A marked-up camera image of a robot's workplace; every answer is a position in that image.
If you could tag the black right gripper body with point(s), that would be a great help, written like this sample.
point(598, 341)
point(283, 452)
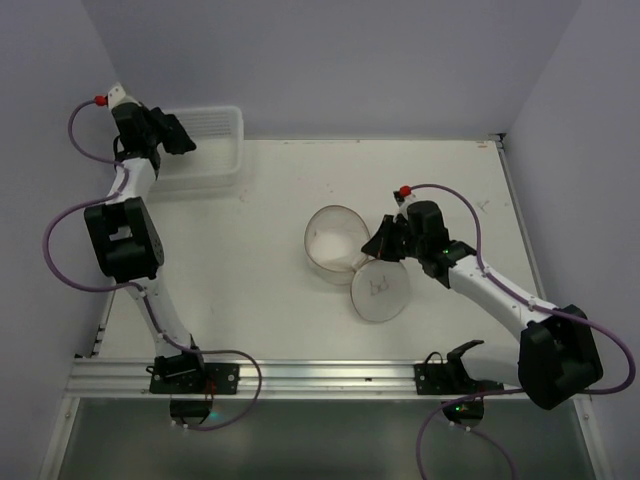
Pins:
point(393, 238)

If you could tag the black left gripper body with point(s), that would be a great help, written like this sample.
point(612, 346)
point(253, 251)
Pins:
point(167, 132)

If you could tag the white mesh laundry bag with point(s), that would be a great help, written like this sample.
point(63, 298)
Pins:
point(379, 291)

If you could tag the white bra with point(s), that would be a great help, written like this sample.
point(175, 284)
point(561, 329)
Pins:
point(333, 250)

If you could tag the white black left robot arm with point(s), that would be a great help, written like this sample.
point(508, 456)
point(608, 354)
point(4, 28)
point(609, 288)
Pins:
point(128, 247)

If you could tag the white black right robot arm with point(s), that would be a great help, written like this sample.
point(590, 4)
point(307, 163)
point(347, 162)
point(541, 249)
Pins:
point(556, 357)

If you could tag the white plastic basket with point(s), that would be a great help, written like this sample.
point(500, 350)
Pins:
point(218, 132)

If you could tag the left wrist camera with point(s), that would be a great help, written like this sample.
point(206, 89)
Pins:
point(116, 95)

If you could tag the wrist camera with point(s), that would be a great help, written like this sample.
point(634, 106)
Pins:
point(404, 197)
point(116, 95)

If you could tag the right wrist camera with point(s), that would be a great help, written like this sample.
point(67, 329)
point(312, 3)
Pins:
point(404, 197)

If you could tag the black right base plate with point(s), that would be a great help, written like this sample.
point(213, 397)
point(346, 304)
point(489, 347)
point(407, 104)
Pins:
point(446, 375)

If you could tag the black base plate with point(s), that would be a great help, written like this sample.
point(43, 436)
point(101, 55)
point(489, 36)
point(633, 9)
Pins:
point(446, 375)
point(215, 379)

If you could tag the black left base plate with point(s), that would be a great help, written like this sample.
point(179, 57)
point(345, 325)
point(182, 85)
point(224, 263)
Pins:
point(215, 379)

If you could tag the aluminium mounting rail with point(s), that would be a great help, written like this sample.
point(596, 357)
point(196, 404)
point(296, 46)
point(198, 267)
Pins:
point(110, 378)

